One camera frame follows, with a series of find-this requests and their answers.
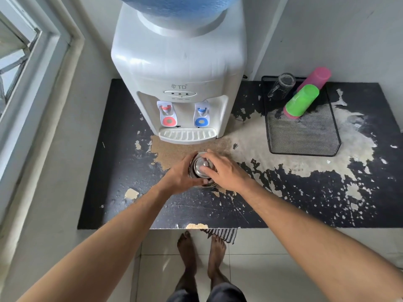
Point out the person's right hand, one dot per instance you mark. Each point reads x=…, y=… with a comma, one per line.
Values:
x=228, y=174

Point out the person's left hand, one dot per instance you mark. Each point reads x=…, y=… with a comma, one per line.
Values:
x=178, y=179

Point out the person's right thumb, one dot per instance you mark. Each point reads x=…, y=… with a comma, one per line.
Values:
x=206, y=165

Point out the person's left thumb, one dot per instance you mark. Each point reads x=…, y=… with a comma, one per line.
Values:
x=196, y=182

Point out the stainless steel bottle lid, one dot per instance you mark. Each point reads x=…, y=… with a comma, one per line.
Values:
x=203, y=168

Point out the person's right forearm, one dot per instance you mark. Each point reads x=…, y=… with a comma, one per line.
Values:
x=321, y=235

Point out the person's left forearm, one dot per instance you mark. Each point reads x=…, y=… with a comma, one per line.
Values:
x=94, y=245

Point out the white drip tray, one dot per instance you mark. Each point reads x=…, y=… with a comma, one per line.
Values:
x=187, y=135

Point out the blue cold water tap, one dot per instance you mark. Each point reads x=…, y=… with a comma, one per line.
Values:
x=202, y=114

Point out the red hot water tap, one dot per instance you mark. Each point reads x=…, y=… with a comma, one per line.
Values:
x=167, y=113

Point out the person's left leg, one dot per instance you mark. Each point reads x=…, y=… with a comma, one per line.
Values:
x=188, y=261

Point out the person's leg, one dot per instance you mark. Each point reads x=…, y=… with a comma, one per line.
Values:
x=188, y=261
x=216, y=260

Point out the person's right leg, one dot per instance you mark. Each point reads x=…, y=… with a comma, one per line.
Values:
x=216, y=260

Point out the white water dispenser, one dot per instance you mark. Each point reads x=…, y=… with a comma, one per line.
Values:
x=179, y=78

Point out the black mesh tray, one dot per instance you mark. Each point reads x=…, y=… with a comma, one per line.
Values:
x=302, y=125

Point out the clear glass mug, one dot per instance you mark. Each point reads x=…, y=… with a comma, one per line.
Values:
x=281, y=85

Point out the person's dark shorts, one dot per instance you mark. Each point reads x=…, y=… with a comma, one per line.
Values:
x=206, y=294

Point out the green plastic cup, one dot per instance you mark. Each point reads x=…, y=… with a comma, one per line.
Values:
x=301, y=100

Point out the pink plastic cup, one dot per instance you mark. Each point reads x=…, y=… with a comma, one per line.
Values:
x=316, y=77

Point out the blue water jug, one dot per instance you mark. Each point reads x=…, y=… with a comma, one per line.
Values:
x=179, y=6

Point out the white window frame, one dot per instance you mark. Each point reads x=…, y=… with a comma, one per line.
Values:
x=30, y=88

